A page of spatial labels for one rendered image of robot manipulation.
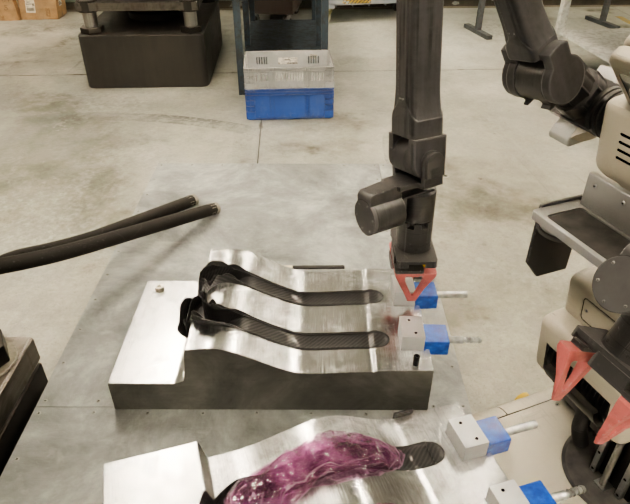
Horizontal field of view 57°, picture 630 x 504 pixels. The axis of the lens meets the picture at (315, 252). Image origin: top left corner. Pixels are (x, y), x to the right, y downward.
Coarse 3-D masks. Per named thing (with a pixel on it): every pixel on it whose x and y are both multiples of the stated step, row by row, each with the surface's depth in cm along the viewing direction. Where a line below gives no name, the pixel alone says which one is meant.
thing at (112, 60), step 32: (96, 0) 426; (128, 0) 427; (160, 0) 427; (192, 0) 422; (96, 32) 432; (128, 32) 436; (160, 32) 436; (192, 32) 433; (96, 64) 442; (128, 64) 443; (160, 64) 444; (192, 64) 445
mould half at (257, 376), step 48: (192, 288) 109; (240, 288) 98; (336, 288) 105; (384, 288) 104; (144, 336) 98; (192, 336) 88; (240, 336) 89; (144, 384) 90; (192, 384) 90; (240, 384) 90; (288, 384) 90; (336, 384) 90; (384, 384) 90
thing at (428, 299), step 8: (392, 280) 102; (408, 280) 101; (392, 288) 102; (400, 288) 100; (408, 288) 100; (432, 288) 102; (392, 296) 102; (400, 296) 99; (424, 296) 100; (432, 296) 100; (440, 296) 102; (448, 296) 102; (456, 296) 102; (464, 296) 102; (400, 304) 100; (408, 304) 100; (416, 304) 101; (424, 304) 101; (432, 304) 101
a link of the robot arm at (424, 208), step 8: (408, 192) 88; (416, 192) 88; (424, 192) 89; (432, 192) 89; (408, 200) 89; (416, 200) 88; (424, 200) 88; (432, 200) 89; (408, 208) 90; (416, 208) 89; (424, 208) 89; (432, 208) 90; (408, 216) 90; (416, 216) 90; (424, 216) 90; (432, 216) 91
